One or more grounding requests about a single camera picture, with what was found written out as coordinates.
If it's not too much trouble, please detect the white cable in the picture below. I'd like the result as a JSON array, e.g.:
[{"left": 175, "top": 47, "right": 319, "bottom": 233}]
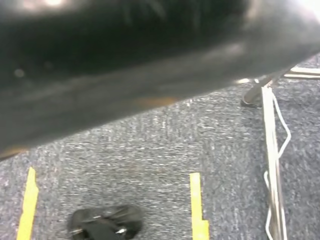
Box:
[{"left": 263, "top": 92, "right": 292, "bottom": 240}]

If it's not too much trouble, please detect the steel workbench table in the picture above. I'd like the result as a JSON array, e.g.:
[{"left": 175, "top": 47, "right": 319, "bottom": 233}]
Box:
[{"left": 241, "top": 65, "right": 320, "bottom": 240}]

